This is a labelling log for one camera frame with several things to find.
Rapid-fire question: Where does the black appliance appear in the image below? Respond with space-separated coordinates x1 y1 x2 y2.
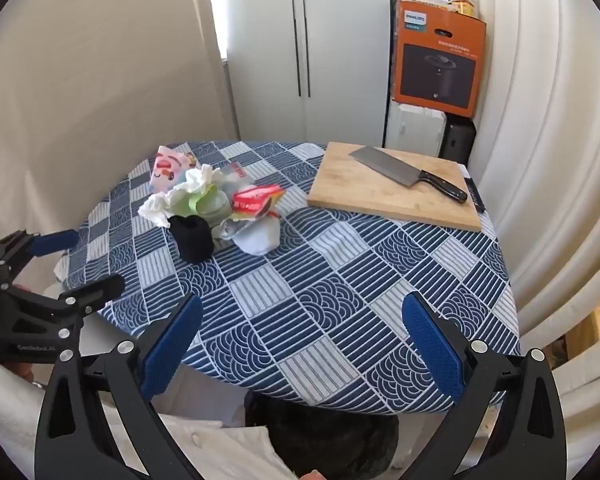
439 115 477 163

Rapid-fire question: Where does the person's white garment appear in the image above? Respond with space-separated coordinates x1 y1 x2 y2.
100 400 301 480

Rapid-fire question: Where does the black slim tool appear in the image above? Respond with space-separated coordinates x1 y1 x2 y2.
464 177 487 213

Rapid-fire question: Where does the black sock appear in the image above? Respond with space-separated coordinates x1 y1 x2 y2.
169 214 216 262

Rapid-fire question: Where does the white box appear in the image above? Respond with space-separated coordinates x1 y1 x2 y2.
385 102 447 158

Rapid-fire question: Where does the cleaver with black handle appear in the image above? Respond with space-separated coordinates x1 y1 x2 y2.
349 146 469 204

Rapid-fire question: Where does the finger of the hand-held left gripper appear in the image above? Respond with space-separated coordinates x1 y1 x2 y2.
0 229 80 272
0 272 126 321

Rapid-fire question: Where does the green broken bowl piece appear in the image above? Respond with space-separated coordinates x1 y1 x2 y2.
172 185 221 216

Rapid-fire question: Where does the orange appliance box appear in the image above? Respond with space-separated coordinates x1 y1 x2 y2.
391 0 487 117

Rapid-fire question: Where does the blue patterned tablecloth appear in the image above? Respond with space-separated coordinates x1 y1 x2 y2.
55 140 523 413

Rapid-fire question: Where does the white cabinet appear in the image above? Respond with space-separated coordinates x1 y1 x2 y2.
207 0 393 142

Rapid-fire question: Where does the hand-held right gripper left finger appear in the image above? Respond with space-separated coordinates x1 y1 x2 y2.
34 292 203 480

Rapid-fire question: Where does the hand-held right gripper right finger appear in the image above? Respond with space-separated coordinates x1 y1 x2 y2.
401 291 567 480

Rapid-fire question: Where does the cream curtain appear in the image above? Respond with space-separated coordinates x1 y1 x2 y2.
467 0 600 461

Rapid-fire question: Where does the clear printed plastic bag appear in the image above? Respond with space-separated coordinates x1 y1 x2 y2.
222 161 255 191

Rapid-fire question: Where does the pink cartoon packet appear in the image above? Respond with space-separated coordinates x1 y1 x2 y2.
150 145 201 193

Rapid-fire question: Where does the crumpled white tissue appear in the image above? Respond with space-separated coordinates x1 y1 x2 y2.
139 166 226 228

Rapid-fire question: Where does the trash bin with black bag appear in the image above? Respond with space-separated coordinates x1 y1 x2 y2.
244 390 400 480

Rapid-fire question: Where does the wooden cutting board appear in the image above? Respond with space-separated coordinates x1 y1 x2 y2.
307 141 483 233

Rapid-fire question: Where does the red snack wrapper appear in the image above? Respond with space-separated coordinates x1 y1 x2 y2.
230 183 286 221

